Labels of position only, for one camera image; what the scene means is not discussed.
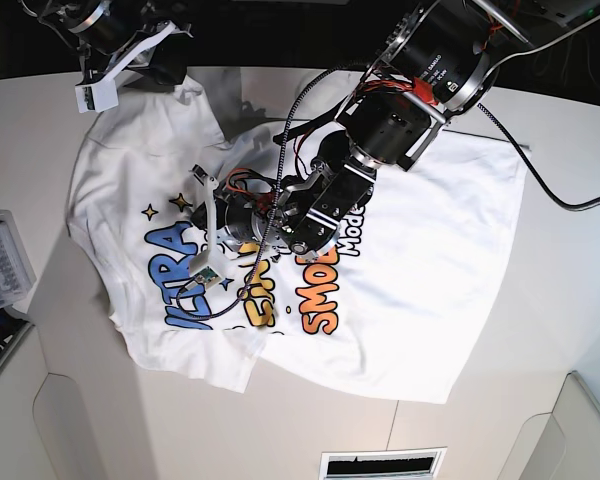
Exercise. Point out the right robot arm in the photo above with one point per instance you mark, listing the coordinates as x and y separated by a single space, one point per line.
63 16

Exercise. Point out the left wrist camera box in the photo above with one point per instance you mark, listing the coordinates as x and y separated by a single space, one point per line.
208 268

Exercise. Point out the clear plastic parts box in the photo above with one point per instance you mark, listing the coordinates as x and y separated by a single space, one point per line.
17 276

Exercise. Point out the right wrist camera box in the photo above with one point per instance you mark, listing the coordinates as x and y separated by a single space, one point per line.
97 97

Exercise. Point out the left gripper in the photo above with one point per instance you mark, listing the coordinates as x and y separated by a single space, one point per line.
242 200

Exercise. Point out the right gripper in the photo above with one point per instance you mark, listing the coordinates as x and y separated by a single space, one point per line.
109 45

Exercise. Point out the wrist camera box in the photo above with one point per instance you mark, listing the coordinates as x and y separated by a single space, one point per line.
97 97
208 268

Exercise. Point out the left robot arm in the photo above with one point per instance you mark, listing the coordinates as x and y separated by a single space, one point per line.
439 61

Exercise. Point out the white printed t-shirt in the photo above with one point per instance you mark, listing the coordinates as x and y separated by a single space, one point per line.
392 311

